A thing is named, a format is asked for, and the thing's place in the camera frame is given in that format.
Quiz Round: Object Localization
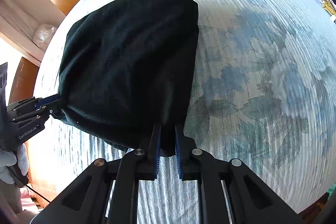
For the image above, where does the striped floral bed sheet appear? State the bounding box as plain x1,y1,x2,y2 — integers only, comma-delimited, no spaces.
34,0,335,212

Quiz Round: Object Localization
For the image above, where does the black t-shirt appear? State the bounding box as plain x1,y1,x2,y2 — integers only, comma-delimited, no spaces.
58,0,199,156

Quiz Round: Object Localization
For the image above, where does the white gloved left hand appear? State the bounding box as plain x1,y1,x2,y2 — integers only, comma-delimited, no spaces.
0,144,29,185

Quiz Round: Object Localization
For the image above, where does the clear plastic bag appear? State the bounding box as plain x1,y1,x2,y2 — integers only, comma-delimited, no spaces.
32,23,58,52

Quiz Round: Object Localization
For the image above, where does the pile of colourful clothes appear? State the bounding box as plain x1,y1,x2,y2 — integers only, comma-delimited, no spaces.
320,0,336,22

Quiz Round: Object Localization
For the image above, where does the wooden bed frame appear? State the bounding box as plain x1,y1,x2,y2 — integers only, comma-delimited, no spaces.
0,0,104,105

